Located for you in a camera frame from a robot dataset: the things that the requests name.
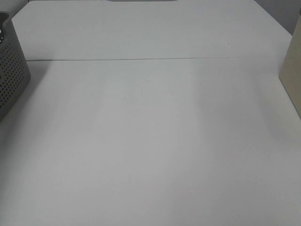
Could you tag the beige storage box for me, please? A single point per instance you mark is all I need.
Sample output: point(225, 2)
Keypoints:
point(290, 73)

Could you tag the grey perforated basket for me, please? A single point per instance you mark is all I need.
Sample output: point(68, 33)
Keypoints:
point(14, 71)

